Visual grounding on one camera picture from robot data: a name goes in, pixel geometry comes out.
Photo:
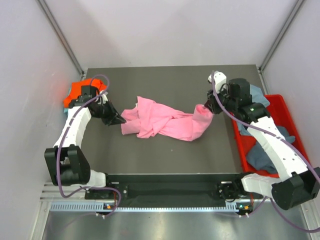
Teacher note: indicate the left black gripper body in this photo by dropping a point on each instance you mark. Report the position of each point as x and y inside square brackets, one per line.
[105, 112]

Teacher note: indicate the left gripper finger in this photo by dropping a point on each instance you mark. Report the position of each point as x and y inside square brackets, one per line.
[118, 120]
[114, 115]

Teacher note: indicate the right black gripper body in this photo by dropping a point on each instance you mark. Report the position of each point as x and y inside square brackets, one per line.
[228, 103]

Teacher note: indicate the pink t shirt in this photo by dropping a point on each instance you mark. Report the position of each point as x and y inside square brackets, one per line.
[149, 118]

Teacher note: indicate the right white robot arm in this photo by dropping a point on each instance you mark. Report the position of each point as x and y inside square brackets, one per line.
[297, 182]

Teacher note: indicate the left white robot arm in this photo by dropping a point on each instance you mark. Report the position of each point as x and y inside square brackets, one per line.
[66, 162]

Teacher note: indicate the grey-blue t shirt upper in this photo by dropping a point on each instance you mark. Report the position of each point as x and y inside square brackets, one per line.
[257, 97]

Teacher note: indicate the grey-blue t shirt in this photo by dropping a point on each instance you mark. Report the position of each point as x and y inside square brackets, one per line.
[259, 159]
[257, 97]

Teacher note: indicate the folded orange t shirt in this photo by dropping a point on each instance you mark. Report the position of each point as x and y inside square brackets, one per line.
[75, 90]

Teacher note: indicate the folded teal t shirt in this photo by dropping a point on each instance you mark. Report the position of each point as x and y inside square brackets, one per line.
[65, 111]

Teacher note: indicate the red plastic bin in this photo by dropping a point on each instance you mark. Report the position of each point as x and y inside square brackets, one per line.
[281, 117]

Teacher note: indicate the grey-blue t shirt lower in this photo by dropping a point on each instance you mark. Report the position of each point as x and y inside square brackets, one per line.
[259, 159]

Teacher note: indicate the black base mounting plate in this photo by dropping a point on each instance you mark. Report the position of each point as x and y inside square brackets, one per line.
[172, 190]

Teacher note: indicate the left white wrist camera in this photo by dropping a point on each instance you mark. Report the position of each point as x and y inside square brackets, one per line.
[103, 97]

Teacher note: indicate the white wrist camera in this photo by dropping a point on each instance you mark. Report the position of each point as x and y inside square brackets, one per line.
[217, 79]
[103, 97]

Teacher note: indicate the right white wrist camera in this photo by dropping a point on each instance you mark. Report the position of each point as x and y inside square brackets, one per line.
[217, 79]

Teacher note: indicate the left aluminium frame post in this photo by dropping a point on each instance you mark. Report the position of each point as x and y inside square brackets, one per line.
[60, 35]

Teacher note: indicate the aluminium frame post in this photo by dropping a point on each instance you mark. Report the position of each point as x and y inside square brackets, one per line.
[298, 5]
[60, 35]

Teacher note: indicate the grey slotted cable duct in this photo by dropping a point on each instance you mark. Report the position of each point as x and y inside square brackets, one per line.
[104, 207]

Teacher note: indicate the right aluminium frame post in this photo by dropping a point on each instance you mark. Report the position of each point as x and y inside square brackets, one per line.
[298, 5]

